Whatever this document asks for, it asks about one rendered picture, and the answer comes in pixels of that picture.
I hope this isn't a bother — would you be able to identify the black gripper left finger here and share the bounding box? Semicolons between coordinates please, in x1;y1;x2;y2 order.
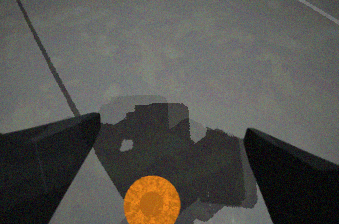
0;112;101;224

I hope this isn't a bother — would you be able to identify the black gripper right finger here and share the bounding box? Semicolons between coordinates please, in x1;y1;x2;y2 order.
243;128;339;224

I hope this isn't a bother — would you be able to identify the orange knob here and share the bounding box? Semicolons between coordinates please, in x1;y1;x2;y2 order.
124;176;181;224

